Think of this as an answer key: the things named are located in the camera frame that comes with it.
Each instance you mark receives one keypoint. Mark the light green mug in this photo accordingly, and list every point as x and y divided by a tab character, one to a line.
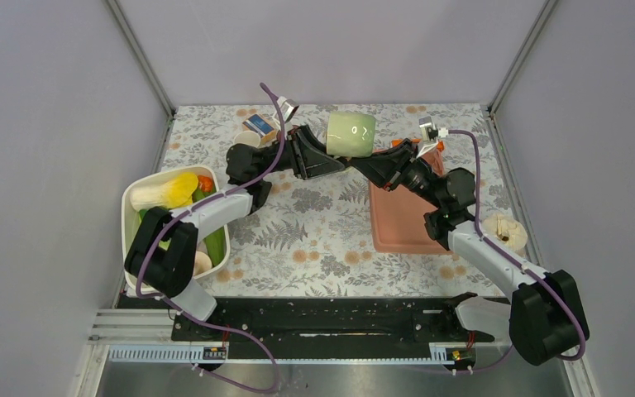
350	134

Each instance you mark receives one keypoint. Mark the white mushroom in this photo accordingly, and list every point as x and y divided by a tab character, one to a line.
202	263

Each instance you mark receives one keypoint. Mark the white vegetable basin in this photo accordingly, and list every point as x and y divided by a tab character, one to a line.
131	219

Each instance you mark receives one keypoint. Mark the yellow white cabbage toy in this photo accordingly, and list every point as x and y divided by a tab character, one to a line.
176	192

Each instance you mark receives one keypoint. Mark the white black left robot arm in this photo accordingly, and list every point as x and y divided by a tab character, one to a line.
162	254

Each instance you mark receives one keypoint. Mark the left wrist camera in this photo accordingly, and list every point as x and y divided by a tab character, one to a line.
287	108

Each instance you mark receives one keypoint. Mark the yellow green faceted mug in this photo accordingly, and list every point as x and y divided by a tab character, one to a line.
248	138

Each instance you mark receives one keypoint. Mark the salmon pink plastic tray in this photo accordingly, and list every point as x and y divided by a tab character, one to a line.
398	223

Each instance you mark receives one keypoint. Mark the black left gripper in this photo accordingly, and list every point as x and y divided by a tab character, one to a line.
308	155

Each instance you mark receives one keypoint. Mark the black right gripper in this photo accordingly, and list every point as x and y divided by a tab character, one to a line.
388	169

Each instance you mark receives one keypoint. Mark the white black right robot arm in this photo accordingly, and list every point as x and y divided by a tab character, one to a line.
546	316

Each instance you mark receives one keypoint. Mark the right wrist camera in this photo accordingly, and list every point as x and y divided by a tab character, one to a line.
432	137

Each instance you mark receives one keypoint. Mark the yellow sponge blue label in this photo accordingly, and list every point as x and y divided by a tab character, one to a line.
259	125

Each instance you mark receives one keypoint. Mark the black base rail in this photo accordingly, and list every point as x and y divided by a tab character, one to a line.
406	319

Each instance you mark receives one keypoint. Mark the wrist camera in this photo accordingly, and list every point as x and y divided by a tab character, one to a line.
287	108
432	137

